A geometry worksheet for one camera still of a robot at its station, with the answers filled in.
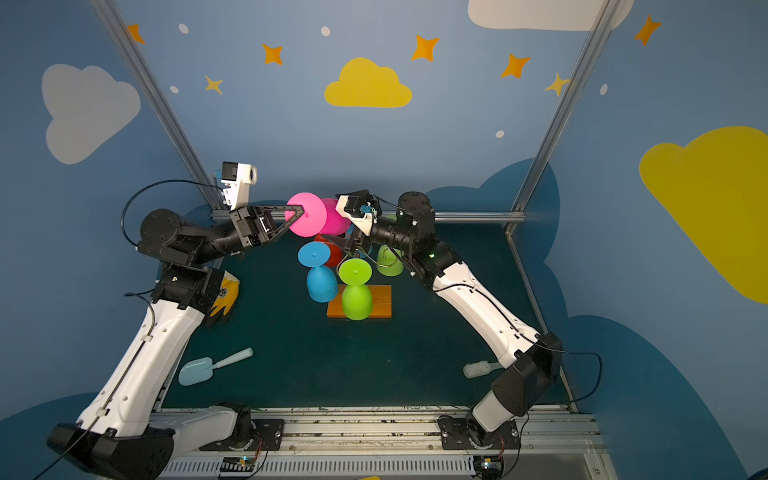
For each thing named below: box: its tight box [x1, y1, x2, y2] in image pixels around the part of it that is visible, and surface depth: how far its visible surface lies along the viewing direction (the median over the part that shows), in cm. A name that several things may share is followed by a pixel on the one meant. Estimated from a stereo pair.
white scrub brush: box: [462, 360, 503, 379], surface depth 86 cm
